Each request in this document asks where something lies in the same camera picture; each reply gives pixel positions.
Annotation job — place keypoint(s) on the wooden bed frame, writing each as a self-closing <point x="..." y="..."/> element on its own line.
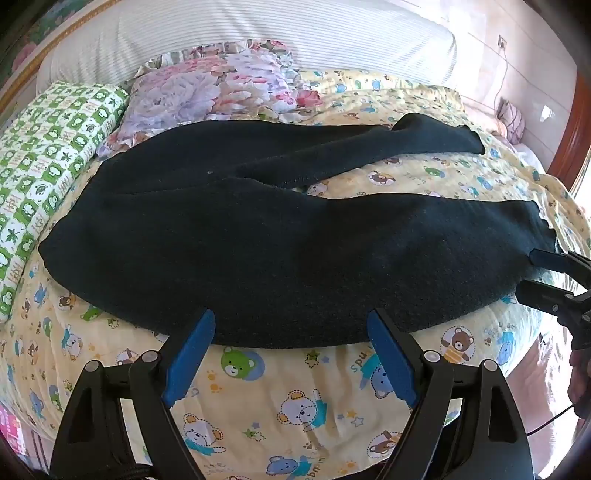
<point x="579" y="138"/>

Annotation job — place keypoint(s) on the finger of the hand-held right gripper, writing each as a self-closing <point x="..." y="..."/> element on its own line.
<point x="540" y="295"/>
<point x="554" y="261"/>

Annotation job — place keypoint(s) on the black pants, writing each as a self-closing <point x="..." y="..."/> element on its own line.
<point x="231" y="230"/>

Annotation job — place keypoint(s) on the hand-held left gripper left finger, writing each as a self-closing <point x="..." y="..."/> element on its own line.
<point x="194" y="355"/>

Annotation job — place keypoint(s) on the person's right hand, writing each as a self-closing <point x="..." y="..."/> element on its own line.
<point x="581" y="378"/>

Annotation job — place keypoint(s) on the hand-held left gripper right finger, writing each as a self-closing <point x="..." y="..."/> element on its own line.
<point x="390" y="355"/>

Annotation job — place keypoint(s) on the wall socket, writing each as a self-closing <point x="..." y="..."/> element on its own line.
<point x="503" y="43"/>

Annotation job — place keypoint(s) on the floral ruffled pillow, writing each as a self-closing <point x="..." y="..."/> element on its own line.
<point x="184" y="92"/>

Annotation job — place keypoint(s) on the green checked pillow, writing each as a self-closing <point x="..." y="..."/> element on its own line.
<point x="46" y="161"/>

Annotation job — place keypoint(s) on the yellow bear-print blanket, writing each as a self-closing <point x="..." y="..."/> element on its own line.
<point x="286" y="392"/>

